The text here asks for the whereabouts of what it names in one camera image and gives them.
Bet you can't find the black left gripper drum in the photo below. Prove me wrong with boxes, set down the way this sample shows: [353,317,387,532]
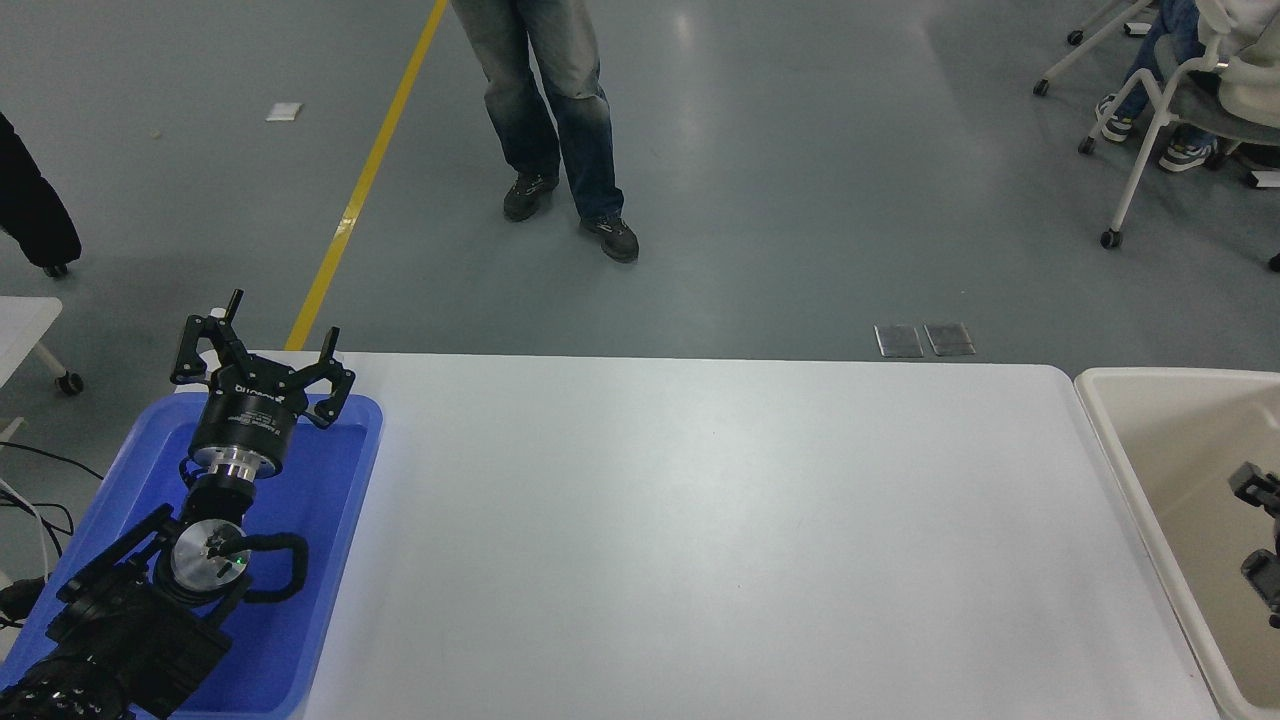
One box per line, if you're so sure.
[188,370,306,469]

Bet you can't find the large pale bin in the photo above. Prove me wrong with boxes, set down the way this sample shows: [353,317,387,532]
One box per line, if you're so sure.
[1075,367,1280,720]

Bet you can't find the blue plastic tray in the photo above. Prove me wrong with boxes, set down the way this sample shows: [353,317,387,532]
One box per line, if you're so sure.
[0,392,385,720]

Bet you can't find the white side table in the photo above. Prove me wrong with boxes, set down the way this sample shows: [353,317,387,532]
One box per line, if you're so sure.
[0,296,86,441]

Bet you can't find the person in black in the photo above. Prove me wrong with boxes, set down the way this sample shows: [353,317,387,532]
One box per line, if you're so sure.
[0,108,83,269]

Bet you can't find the standing person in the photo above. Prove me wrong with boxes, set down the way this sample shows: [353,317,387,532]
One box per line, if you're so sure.
[450,0,641,263]

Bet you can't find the seated person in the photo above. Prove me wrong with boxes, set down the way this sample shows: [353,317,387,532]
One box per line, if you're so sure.
[1097,0,1280,173]

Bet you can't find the white chair base with casters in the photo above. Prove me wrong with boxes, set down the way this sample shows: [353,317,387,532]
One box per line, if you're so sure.
[1033,0,1161,98]

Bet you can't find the black floor cable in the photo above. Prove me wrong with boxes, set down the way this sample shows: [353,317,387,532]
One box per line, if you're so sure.
[0,440,106,561]

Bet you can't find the white floor cable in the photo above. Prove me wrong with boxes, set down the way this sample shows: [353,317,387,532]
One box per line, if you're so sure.
[0,475,51,581]

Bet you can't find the white frame grey chair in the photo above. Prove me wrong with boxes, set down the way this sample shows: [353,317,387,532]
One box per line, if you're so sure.
[1078,35,1280,251]

